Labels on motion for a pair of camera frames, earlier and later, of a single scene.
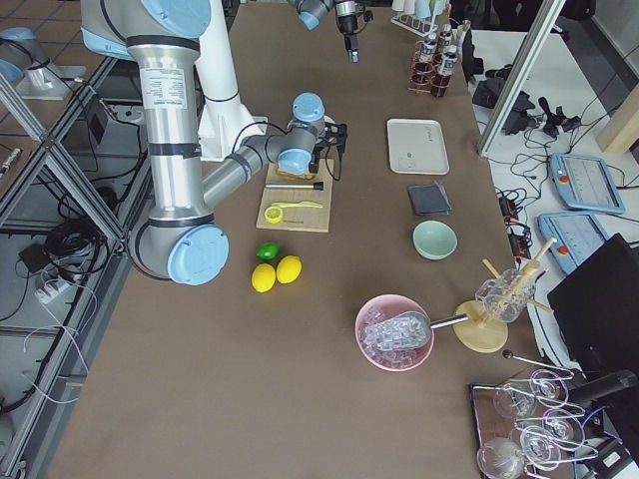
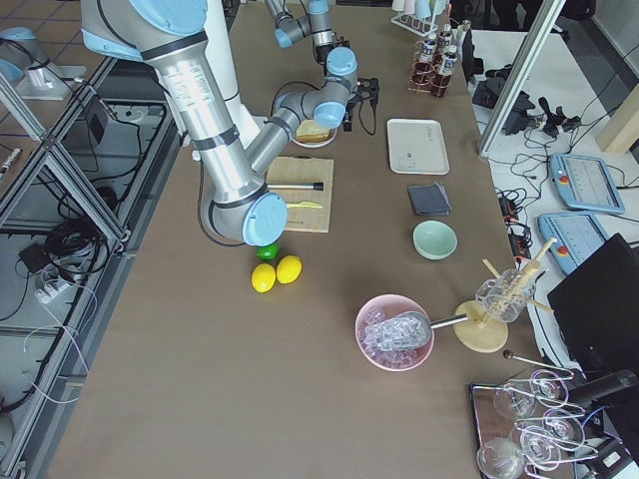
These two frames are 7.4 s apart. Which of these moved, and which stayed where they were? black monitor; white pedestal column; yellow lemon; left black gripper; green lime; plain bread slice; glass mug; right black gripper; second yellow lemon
Moved: plain bread slice; right black gripper; left black gripper
Stayed: green lime; yellow lemon; black monitor; second yellow lemon; glass mug; white pedestal column
